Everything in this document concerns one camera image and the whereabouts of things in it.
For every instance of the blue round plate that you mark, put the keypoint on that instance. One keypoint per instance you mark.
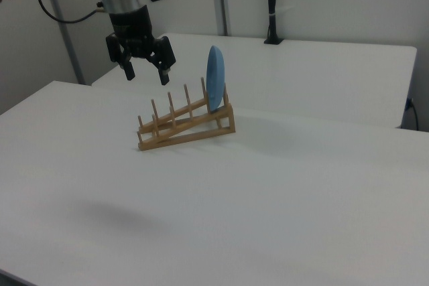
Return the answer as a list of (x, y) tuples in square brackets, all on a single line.
[(214, 75)]

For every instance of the wooden plate rack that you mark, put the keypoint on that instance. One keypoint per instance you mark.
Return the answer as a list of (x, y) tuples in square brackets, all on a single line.
[(187, 138)]

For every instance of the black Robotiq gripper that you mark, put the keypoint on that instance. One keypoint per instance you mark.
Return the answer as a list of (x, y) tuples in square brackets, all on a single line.
[(132, 26)]

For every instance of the white adjacent table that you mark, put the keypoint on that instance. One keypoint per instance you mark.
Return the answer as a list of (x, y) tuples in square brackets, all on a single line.
[(335, 75)]

